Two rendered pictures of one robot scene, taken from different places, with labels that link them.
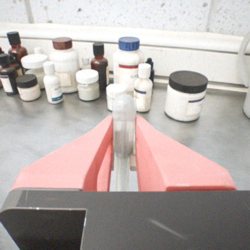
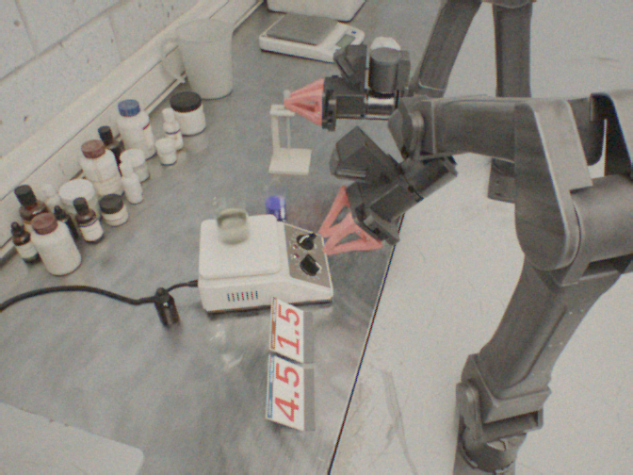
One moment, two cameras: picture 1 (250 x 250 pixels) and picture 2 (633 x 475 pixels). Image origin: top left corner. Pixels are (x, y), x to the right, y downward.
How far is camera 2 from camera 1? 98 cm
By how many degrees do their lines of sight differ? 62
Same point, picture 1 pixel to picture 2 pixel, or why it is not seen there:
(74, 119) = (178, 184)
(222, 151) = (241, 120)
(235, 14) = (130, 34)
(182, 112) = (202, 122)
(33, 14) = not seen: outside the picture
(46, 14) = not seen: outside the picture
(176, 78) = (184, 105)
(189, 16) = (107, 57)
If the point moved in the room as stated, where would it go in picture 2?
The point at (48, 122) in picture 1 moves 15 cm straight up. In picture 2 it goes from (176, 199) to (160, 132)
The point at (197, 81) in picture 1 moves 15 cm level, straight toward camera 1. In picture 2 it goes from (193, 96) to (252, 112)
